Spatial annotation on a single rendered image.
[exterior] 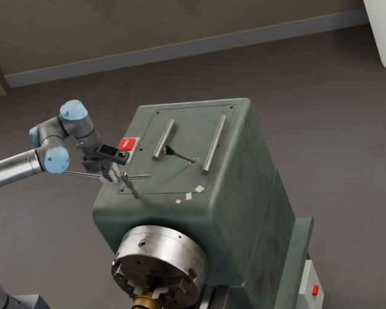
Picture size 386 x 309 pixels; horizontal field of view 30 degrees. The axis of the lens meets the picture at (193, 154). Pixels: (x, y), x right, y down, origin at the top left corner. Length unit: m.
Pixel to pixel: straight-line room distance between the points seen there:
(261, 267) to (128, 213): 0.59
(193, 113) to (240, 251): 0.56
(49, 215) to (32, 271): 0.45
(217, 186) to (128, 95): 2.98
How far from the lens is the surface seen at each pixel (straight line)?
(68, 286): 4.23
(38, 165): 2.21
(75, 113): 2.28
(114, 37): 5.55
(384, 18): 4.40
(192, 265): 2.39
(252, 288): 2.71
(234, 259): 2.54
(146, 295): 2.42
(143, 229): 2.43
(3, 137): 5.66
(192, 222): 2.40
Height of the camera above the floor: 2.87
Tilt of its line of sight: 39 degrees down
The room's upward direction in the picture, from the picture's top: 25 degrees counter-clockwise
